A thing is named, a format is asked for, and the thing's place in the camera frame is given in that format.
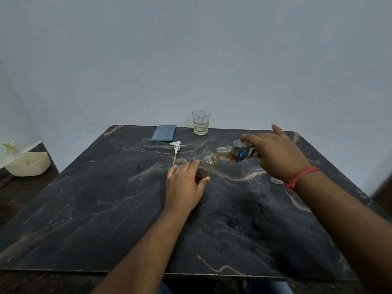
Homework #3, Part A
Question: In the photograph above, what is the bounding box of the person's left hand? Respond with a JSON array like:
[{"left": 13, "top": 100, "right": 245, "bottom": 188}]
[{"left": 165, "top": 160, "right": 211, "bottom": 213}]

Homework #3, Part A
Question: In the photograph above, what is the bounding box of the person's right hand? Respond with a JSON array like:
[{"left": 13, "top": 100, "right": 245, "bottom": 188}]
[{"left": 240, "top": 124, "right": 312, "bottom": 183}]

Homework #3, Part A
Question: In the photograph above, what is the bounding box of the small round clear bottle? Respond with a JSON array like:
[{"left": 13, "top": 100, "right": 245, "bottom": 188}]
[{"left": 195, "top": 154, "right": 217, "bottom": 182}]

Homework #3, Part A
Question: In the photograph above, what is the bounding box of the amber liquid bottle blue label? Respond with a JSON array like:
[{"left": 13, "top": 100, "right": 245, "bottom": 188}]
[{"left": 216, "top": 139, "right": 259, "bottom": 163}]

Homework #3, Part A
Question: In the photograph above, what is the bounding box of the person's left forearm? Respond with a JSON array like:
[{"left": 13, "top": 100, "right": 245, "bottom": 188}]
[{"left": 90, "top": 207, "right": 192, "bottom": 294}]

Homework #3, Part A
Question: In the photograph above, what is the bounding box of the person's right forearm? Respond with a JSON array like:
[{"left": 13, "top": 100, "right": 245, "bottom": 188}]
[{"left": 289, "top": 170, "right": 392, "bottom": 294}]

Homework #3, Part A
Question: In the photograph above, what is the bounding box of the white pump dispenser head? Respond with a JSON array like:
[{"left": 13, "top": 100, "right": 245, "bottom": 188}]
[{"left": 170, "top": 141, "right": 182, "bottom": 166}]

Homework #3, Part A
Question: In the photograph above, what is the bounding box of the clear glass tumbler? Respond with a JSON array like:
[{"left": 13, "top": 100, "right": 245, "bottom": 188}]
[{"left": 192, "top": 110, "right": 211, "bottom": 136}]

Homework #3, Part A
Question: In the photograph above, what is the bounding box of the blue folded cloth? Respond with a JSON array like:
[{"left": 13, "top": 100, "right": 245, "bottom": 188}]
[{"left": 151, "top": 124, "right": 177, "bottom": 142}]

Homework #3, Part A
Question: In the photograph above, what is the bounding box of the red thread wristband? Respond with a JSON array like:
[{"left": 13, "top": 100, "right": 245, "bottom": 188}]
[{"left": 284, "top": 166, "right": 321, "bottom": 190}]

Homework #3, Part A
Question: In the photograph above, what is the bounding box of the cream plastic tub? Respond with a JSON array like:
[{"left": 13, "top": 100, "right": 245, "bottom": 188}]
[{"left": 4, "top": 151, "right": 51, "bottom": 177}]

